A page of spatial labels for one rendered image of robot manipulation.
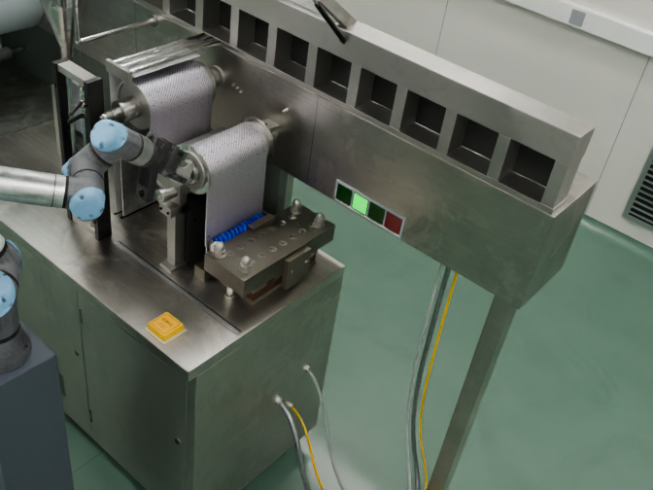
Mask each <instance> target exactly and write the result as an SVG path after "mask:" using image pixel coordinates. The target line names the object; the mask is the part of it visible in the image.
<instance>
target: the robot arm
mask: <svg viewBox="0 0 653 490"><path fill-rule="evenodd" d="M153 140H154V141H153ZM187 155H188V153H186V152H184V151H182V150H180V148H179V147H178V146H176V145H175V144H173V143H171V142H169V141H167V140H166V139H165V138H160V137H156V136H155V135H153V134H152V133H150V132H149V133H148V135H147V136H144V135H142V134H140V133H137V132H135V131H133V130H131V129H130V128H128V127H126V126H124V125H123V124H121V123H119V122H114V121H111V120H101V121H99V122H97V123H96V124H95V125H94V128H93V130H92V131H91V133H90V142H89V143H88V144H87V145H86V146H85V147H83V148H82V149H81V150H80V151H79V152H78V153H76V154H75V155H74V156H72V157H70V158H69V159H68V161H67V162H66V163H65V164H64V165H63V166H62V169H61V173H62V175H59V174H52V173H46V172H40V171H33V170H26V169H19V168H12V167H7V166H0V200H4V201H11V202H18V203H25V204H33V205H41V206H48V207H55V208H64V209H70V210H71V213H72V214H73V215H74V216H75V217H77V218H78V219H80V220H83V221H91V220H94V219H96V218H98V217H99V216H100V215H101V214H102V212H103V210H104V203H105V193H104V172H105V171H106V170H108V169H109V168H110V167H111V166H112V165H113V164H115V162H117V161H118V160H119V159H120V158H121V159H123V160H125V161H127V162H130V163H132V164H134V165H138V166H140V170H139V176H138V181H137V187H136V193H135V194H136V195H137V196H138V197H139V198H141V199H142V200H144V201H145V202H150V201H153V200H154V195H155V185H156V180H157V174H160V175H162V176H164V177H166V178H168V179H173V180H175V181H177V182H180V183H182V184H187V183H190V182H191V179H190V178H189V177H190V174H191V172H192V170H193V167H194V164H193V163H192V162H190V163H189V164H188V165H187V166H185V167H182V166H181V165H182V161H183V160H185V159H186V157H187ZM176 156H177V157H176ZM21 267H22V260H21V254H20V251H19V248H18V247H17V245H16V244H15V243H14V242H12V241H11V240H9V239H8V240H7V239H5V238H4V237H3V236H2V235H1V234H0V373H5V372H8V371H11V370H14V369H16V368H18V367H20V366H21V365H22V364H24V363H25V362H26V360H27V359H28V358H29V356H30V353H31V342H30V338H29V336H28V334H27V333H26V332H25V330H24V329H23V328H22V326H21V325H20V322H19V317H18V311H17V296H18V287H19V277H20V271H21Z"/></svg>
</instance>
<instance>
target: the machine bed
mask: <svg viewBox="0 0 653 490"><path fill-rule="evenodd" d="M0 166H7V167H12V168H19V169H26V170H33V171H40V172H46V173H52V174H59V175H62V173H61V169H62V159H61V155H60V154H59V153H58V151H57V143H56V133H55V124H54V119H53V120H50V121H47V122H42V123H39V124H37V125H34V126H31V127H28V128H26V129H23V130H20V131H17V132H14V133H12V134H9V135H6V136H3V137H0ZM108 177H109V194H110V209H111V226H112V235H111V236H109V237H107V238H105V239H102V240H100V241H98V240H96V239H95V236H94V235H92V234H91V233H90V232H88V231H87V230H86V229H84V228H83V227H81V226H80V225H79V224H77V223H76V222H75V221H73V220H70V219H68V216H67V209H64V208H55V207H48V206H41V205H33V204H25V203H18V202H11V201H4V200H0V228H1V229H2V230H4V231H5V232H6V233H7V234H8V235H10V236H11V237H12V238H13V239H14V240H15V241H16V242H17V243H18V244H20V245H21V246H22V247H23V248H25V249H26V250H27V251H28V252H29V253H31V254H32V255H33V256H34V257H35V258H37V259H38V260H39V261H40V262H42V263H43V264H44V265H45V266H47V267H48V268H49V269H50V270H52V271H53V272H54V273H55V274H56V275H58V276H59V277H60V278H61V279H63V280H64V281H65V282H66V283H67V284H69V285H70V286H71V287H72V288H73V289H75V290H76V291H77V292H78V293H80V294H81V295H82V296H83V297H84V298H86V299H87V300H88V301H90V302H91V303H92V304H93V305H94V306H96V307H97V308H98V309H99V310H101V311H102V312H103V313H104V314H105V315H107V316H108V317H109V318H110V319H111V320H113V321H114V322H115V323H116V324H118V325H119V326H120V327H121V328H122V329H124V330H125V331H126V332H127V333H129V334H130V335H131V336H132V337H134V338H135V339H136V340H137V341H139V342H140V343H141V344H142V345H143V346H145V347H146V348H147V349H148V350H149V351H151V352H152V353H153V354H154V355H156V356H157V357H158V358H159V359H160V360H162V361H163V362H164V363H165V364H167V365H168V366H169V367H170V368H172V369H173V370H174V371H175V372H177V373H178V374H179V375H180V376H181V377H183V378H184V379H185V380H186V381H187V382H190V381H191V380H193V378H195V377H196V376H198V375H199V374H200V373H202V372H203V371H205V370H206V369H208V368H210V367H211V366H212V365H214V364H215V363H217V362H218V361H220V360H221V359H223V358H224V357H225V356H227V355H228V354H230V353H231V352H233V351H234V350H236V349H237V348H238V347H240V346H241V345H243V344H244V343H246V342H247V341H249V340H250V339H251V338H253V337H254V336H256V335H257V334H259V333H261V332H262V331H263V330H265V329H266V328H268V327H269V326H271V325H272V324H274V323H275V322H276V321H278V320H279V319H281V318H282V317H284V316H285V315H287V314H288V313H289V312H291V311H292V310H294V309H295V308H297V307H298V306H299V305H300V304H301V303H303V302H304V301H306V300H307V299H309V298H311V297H312V296H313V295H315V294H316V293H318V292H319V291H321V290H322V289H324V288H325V287H326V286H328V285H329V284H331V283H332V282H334V281H335V280H337V279H338V278H339V277H341V276H342V275H343V274H344V269H345V265H344V264H342V263H341V262H339V261H337V260H335V259H334V258H332V257H331V256H329V255H328V254H326V253H324V252H323V251H321V250H320V249H318V253H317V254H316V258H315V261H316V263H315V264H314V265H312V266H310V267H309V269H308V275H307V277H305V278H304V279H302V280H301V281H299V282H298V283H296V284H294V285H293V286H291V287H290V288H288V289H287V290H284V289H283V288H281V287H279V288H278V289H276V290H275V291H273V292H272V293H270V294H269V295H267V296H265V297H263V298H262V299H260V300H259V301H257V302H256V303H254V304H250V303H249V302H248V301H246V300H245V299H243V298H242V297H240V296H239V295H237V294H236V297H235V298H233V299H228V298H226V297H225V296H224V293H225V292H226V289H227V286H226V285H224V284H223V283H222V282H220V280H218V279H217V278H215V277H214V276H213V277H211V278H209V279H208V280H206V281H203V280H201V279H200V278H199V277H197V276H196V275H194V265H195V264H196V263H199V262H201V261H203V260H204V257H205V255H203V256H202V257H200V258H198V259H196V260H194V261H193V262H190V263H188V264H186V265H185V266H183V267H181V268H179V269H178V270H176V271H174V272H172V273H170V272H168V271H167V270H166V269H164V268H163V267H161V266H160V263H161V262H163V261H165V260H167V216H166V215H164V214H163V213H161V212H160V211H159V202H158V201H155V202H153V203H151V204H149V205H147V206H145V207H143V208H140V209H138V210H136V211H134V212H132V213H130V214H128V215H126V216H123V215H122V212H121V213H118V214H117V215H114V213H116V212H117V207H116V189H115V171H114V165H112V166H111V167H110V168H109V169H108ZM118 240H119V241H121V242H122V243H123V244H125V245H126V246H127V247H129V248H130V249H131V250H133V251H134V252H136V253H137V254H138V255H140V256H141V257H142V258H144V259H145V260H146V261H148V262H149V263H151V264H152V265H153V266H155V267H156V268H157V269H159V270H160V271H161V272H163V273H164V274H166V275H167V276H168V277H170V278H171V279H172V280H174V281H175V282H176V283H178V284H179V285H180V286H182V287H183V288H184V289H186V290H187V291H188V292H190V293H191V294H192V295H194V296H195V297H197V298H198V299H200V300H201V301H202V302H204V303H205V304H206V305H208V306H209V307H210V308H212V309H213V310H214V311H216V312H217V313H218V314H220V315H221V316H222V317H224V318H225V319H226V320H227V321H228V322H230V323H231V324H232V325H234V326H235V327H236V328H238V329H239V330H240V331H242V332H241V333H239V334H238V335H236V334H235V333H233V332H232V331H230V330H229V329H228V328H226V327H225V326H224V325H222V324H221V323H220V322H218V321H217V320H216V319H214V318H213V317H212V316H210V315H209V314H208V313H206V312H205V311H204V310H202V309H201V308H200V307H198V306H197V305H196V304H194V303H193V302H192V301H190V300H189V299H187V298H186V297H184V296H183V295H182V294H180V293H179V292H178V291H176V290H175V289H174V288H172V287H171V286H170V285H168V284H167V283H166V282H164V281H163V280H162V279H160V278H159V277H158V276H156V275H155V274H154V273H152V272H151V271H150V270H148V269H147V268H146V267H144V266H143V265H142V264H140V263H139V262H137V261H136V260H135V259H133V258H132V257H131V256H129V255H128V254H127V253H125V251H124V250H122V249H121V248H120V247H118V246H117V245H116V244H114V242H116V241H118ZM165 312H168V313H169V314H171V315H172V316H173V317H174V318H176V319H177V320H178V321H180V322H181V323H182V324H183V325H184V328H185V329H187V330H186V331H185V332H183V333H182V334H180V335H179V336H177V337H175V338H174V339H172V340H171V341H169V342H167V343H166V344H164V345H163V344H162V343H161V342H159V341H158V340H157V339H156V338H154V337H153V336H152V335H151V334H149V333H148V332H147V331H146V330H144V328H146V327H147V326H148V323H150V321H152V320H154V319H155V318H157V317H159V316H160V315H162V314H164V313H165Z"/></svg>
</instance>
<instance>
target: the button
mask: <svg viewBox="0 0 653 490"><path fill-rule="evenodd" d="M183 329H184V325H183V324H182V323H181V322H180V321H178V320H177V319H176V318H174V317H173V316H172V315H171V314H169V313H168V312H165V313H164V314H162V315H160V316H159V317H157V318H155V319H154V320H152V321H150V323H148V330H149V331H151V332H152V333H153V334H155V335H156V336H157V337H158V338H160V339H161V340H162V341H163V342H165V341H166V340H168V339H169V338H171V337H173V336H174V335H176V334H177V333H180V332H181V331H182V330H183Z"/></svg>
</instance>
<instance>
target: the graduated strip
mask: <svg viewBox="0 0 653 490"><path fill-rule="evenodd" d="M114 244H116V245H117V246H118V247H120V248H121V249H122V250H124V251H125V253H127V254H128V255H129V256H131V257H132V258H133V259H135V260H136V261H137V262H139V263H140V264H142V265H143V266H144V267H146V268H147V269H148V270H150V271H151V272H152V273H154V274H155V275H156V276H158V277H159V278H160V279H162V280H163V281H164V282H166V283H167V284H168V285H170V286H171V287H172V288H174V289H175V290H176V291H178V292H179V293H180V294H182V295H183V296H184V297H186V298H187V299H189V300H190V301H192V302H193V303H194V304H196V305H197V306H198V307H200V308H201V309H202V310H204V311H205V312H206V313H208V314H209V315H210V316H212V317H213V318H214V319H216V320H217V321H218V322H220V323H221V324H222V325H224V326H225V327H226V328H228V329H229V330H230V331H232V332H233V333H235V334H236V335H238V334H239V333H241V332H242V331H240V330H239V329H238V328H236V327H235V326H234V325H232V324H231V323H230V322H228V321H227V320H226V319H225V318H224V317H222V316H221V315H220V314H218V313H217V312H216V311H214V310H213V309H212V308H210V307H209V306H208V305H206V304H205V303H204V302H202V301H201V300H200V299H198V298H197V297H195V296H194V295H192V294H191V293H190V292H188V291H187V290H186V289H184V288H183V287H182V286H180V285H179V284H178V283H176V282H175V281H174V280H172V279H171V278H170V277H168V276H167V275H166V274H164V273H163V272H161V271H160V270H159V269H157V268H156V267H155V266H153V265H152V264H151V263H149V262H148V261H146V260H145V259H144V258H142V257H141V256H140V255H138V254H137V253H136V252H134V251H133V250H131V249H130V248H129V247H127V246H126V245H125V244H123V243H122V242H121V241H119V240H118V241H116V242H114Z"/></svg>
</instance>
